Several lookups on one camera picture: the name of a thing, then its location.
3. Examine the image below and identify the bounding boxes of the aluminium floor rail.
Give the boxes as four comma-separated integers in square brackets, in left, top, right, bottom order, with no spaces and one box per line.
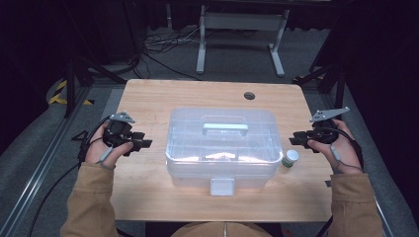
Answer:
[320,93,396,237]
[0,86,92,237]

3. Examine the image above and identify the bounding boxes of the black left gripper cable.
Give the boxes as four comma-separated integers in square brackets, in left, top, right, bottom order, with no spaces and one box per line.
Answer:
[27,116,113,237]

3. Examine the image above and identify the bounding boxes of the grey metal table frame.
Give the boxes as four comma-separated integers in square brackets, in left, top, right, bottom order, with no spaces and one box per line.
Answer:
[196,4,292,79]

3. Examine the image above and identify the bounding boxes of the yellow black hazard tape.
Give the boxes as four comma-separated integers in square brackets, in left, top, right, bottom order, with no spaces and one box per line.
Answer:
[47,79,95,107]

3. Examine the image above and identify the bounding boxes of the person's right hand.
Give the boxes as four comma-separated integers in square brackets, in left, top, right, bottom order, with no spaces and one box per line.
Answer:
[306,118,364,176]

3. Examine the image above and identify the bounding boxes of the person's torso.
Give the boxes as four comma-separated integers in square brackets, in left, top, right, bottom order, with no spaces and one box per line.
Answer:
[170,220,275,237]

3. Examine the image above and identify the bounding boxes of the black metal stand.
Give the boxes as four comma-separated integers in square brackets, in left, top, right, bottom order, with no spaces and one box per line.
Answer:
[63,53,128,119]
[292,60,348,115]

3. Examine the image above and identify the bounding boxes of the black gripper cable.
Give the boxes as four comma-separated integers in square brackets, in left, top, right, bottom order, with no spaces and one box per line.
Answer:
[324,126,365,170]
[27,116,113,237]

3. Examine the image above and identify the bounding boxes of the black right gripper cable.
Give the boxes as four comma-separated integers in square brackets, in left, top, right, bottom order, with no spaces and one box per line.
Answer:
[324,126,365,170]

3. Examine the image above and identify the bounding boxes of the small green-capped bottle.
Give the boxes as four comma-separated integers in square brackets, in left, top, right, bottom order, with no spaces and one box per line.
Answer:
[281,148,300,169]

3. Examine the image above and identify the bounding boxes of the clear plastic storage box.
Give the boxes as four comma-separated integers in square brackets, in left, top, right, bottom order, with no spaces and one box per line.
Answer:
[164,107,285,198]

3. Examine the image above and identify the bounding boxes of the thin grey left-hand cable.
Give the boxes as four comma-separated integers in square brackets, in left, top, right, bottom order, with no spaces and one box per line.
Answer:
[95,145,117,172]

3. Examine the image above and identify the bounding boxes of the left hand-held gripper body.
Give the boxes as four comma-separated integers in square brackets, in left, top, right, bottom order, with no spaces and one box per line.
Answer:
[102,111,136,149]

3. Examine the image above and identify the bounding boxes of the person's left hand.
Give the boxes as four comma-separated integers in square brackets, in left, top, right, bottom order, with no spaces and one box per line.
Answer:
[84,121,134,171]

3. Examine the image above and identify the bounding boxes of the tangle of floor cables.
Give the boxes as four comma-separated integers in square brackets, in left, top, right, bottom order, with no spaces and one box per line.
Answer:
[140,25,203,82]

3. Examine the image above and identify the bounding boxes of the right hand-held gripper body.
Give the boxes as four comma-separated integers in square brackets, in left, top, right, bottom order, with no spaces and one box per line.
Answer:
[307,106,351,146]

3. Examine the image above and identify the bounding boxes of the thin grey right-hand cable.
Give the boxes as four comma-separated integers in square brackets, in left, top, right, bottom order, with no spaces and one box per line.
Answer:
[329,143,364,175]

